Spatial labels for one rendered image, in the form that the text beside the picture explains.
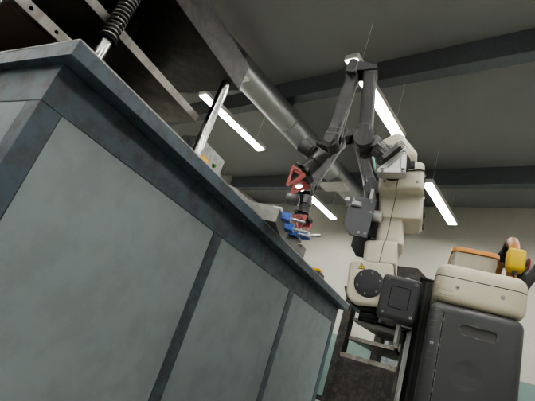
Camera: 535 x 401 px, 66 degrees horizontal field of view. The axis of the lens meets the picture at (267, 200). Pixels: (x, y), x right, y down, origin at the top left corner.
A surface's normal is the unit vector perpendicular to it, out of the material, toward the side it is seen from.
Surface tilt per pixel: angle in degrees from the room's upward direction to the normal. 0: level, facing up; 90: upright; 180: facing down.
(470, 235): 90
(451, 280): 90
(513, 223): 90
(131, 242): 90
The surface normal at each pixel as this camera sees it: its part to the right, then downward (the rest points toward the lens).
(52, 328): 0.86, 0.10
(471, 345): -0.29, -0.44
